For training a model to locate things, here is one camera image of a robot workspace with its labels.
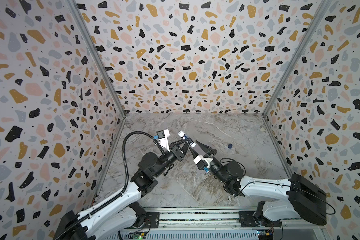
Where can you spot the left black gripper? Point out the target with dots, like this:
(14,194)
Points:
(175,152)

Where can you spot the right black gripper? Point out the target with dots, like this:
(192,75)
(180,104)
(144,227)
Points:
(204,153)

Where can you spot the blue white glue stick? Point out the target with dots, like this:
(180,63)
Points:
(184,136)

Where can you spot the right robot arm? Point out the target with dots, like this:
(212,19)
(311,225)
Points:
(291,198)

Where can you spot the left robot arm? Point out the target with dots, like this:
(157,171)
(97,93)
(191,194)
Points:
(122,210)

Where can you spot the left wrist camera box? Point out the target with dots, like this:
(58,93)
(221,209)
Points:
(162,137)

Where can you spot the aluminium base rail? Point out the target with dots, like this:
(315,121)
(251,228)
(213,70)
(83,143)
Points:
(217,223)

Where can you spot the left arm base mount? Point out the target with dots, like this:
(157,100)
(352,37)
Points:
(148,220)

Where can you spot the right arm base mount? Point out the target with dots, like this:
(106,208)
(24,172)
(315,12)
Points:
(250,219)

